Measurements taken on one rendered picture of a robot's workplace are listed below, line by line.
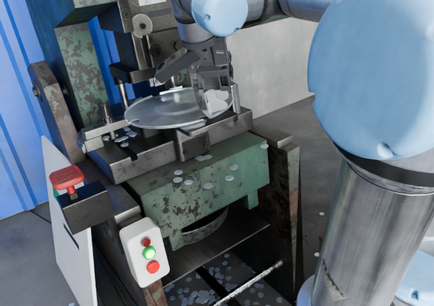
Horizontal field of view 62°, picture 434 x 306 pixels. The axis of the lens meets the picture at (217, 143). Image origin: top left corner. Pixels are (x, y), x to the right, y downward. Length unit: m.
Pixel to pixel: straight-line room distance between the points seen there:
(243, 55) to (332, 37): 2.44
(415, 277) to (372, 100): 0.39
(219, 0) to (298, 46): 2.54
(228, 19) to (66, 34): 0.68
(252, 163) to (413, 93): 0.83
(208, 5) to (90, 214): 0.50
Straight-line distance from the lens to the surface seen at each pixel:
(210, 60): 0.75
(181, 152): 0.95
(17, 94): 2.12
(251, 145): 1.00
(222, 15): 0.56
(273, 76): 2.92
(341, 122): 0.26
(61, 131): 1.25
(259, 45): 2.78
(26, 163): 2.23
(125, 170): 0.93
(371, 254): 0.36
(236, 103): 1.05
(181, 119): 0.87
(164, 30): 0.95
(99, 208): 0.82
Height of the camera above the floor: 1.09
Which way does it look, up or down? 26 degrees down
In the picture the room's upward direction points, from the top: 8 degrees counter-clockwise
